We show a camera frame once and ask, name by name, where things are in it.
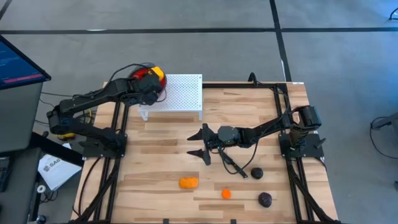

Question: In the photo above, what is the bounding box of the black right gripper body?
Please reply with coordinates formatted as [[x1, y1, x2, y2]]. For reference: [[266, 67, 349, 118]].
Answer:
[[201, 123, 242, 166]]

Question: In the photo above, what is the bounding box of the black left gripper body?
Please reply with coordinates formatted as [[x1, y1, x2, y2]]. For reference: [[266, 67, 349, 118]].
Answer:
[[132, 73, 164, 106]]

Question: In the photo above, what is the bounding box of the yellow bell pepper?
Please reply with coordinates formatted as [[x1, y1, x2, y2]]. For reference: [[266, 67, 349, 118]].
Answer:
[[150, 65, 165, 82]]

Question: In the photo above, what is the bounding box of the red collapsible bowl gray rim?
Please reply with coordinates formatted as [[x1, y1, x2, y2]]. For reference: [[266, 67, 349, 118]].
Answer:
[[129, 63, 168, 96]]

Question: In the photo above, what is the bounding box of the oblong orange fruit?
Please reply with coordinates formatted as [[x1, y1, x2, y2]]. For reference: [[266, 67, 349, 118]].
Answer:
[[178, 176, 200, 190]]

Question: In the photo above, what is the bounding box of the black round fruit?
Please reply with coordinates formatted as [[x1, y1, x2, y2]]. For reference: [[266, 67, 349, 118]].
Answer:
[[250, 167, 264, 180]]

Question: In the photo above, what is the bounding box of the dark purple round fruit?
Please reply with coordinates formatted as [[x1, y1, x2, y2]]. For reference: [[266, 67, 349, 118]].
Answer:
[[257, 192, 273, 208]]

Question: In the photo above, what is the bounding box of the white perforated metal shelf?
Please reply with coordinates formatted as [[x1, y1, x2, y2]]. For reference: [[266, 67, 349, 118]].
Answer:
[[137, 73, 203, 121]]

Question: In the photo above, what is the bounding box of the white printed booklet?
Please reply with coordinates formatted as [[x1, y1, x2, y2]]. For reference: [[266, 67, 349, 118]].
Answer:
[[37, 153, 82, 191]]

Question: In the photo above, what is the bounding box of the monitor with blue screen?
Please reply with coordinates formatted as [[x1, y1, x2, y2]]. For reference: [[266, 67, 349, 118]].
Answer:
[[0, 34, 52, 91]]

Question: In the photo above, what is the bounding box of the black keyboard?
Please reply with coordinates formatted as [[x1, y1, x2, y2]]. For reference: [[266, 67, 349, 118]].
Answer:
[[0, 156, 11, 193]]

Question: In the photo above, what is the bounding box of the dark office desk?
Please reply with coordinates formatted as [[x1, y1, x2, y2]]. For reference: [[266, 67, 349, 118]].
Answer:
[[0, 132, 85, 224]]

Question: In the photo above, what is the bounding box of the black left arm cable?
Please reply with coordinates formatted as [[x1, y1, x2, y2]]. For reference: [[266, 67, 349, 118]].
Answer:
[[108, 62, 158, 83]]

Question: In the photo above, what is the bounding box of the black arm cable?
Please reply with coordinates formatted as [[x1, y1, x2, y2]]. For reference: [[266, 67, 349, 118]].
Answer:
[[217, 139, 261, 175], [108, 62, 158, 83]]

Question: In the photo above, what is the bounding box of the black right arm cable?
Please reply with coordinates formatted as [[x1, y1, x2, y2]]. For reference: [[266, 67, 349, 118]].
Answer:
[[217, 139, 261, 175]]

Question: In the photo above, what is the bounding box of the black aluminium table frame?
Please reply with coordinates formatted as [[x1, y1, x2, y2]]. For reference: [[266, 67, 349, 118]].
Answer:
[[71, 81, 343, 224]]

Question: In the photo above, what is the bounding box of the black power cable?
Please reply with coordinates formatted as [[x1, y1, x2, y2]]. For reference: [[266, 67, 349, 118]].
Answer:
[[248, 72, 292, 108]]

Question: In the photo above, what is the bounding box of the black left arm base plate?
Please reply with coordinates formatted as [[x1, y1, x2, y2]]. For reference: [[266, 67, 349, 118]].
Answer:
[[82, 133, 127, 159]]

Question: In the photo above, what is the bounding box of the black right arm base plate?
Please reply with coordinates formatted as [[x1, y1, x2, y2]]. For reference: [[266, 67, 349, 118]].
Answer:
[[279, 133, 325, 158]]

